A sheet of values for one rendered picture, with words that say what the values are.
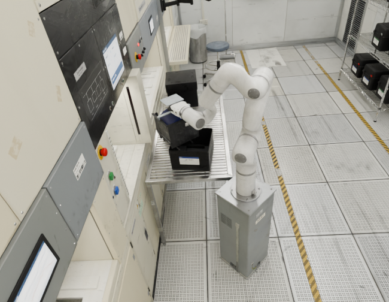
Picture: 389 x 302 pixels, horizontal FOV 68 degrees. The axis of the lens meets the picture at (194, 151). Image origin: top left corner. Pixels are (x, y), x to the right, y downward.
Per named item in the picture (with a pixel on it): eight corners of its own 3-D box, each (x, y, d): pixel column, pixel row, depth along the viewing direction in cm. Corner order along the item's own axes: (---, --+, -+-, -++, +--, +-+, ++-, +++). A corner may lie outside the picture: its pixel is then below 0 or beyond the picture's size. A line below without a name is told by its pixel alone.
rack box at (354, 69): (348, 70, 430) (352, 52, 414) (368, 68, 427) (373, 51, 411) (355, 78, 406) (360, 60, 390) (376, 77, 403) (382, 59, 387)
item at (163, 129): (170, 154, 190) (162, 112, 170) (156, 140, 204) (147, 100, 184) (201, 139, 199) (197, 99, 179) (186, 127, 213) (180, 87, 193)
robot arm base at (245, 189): (267, 189, 184) (269, 168, 172) (248, 207, 174) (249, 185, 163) (243, 175, 195) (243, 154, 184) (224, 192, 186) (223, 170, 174)
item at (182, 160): (171, 169, 207) (167, 150, 196) (179, 145, 228) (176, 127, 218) (210, 171, 202) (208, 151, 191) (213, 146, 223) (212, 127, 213)
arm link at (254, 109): (232, 155, 164) (240, 139, 176) (252, 162, 161) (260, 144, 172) (246, 74, 131) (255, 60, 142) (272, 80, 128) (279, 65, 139)
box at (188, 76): (198, 106, 273) (197, 81, 257) (169, 109, 273) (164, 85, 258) (197, 92, 295) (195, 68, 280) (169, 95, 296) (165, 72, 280)
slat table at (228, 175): (233, 242, 243) (232, 177, 195) (162, 245, 247) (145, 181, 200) (223, 147, 344) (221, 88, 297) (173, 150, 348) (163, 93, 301)
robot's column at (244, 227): (269, 255, 231) (277, 189, 184) (246, 280, 217) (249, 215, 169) (241, 235, 248) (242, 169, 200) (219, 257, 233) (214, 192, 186)
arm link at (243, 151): (258, 164, 175) (260, 132, 160) (250, 186, 162) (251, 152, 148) (239, 160, 180) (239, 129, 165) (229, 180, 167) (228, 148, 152)
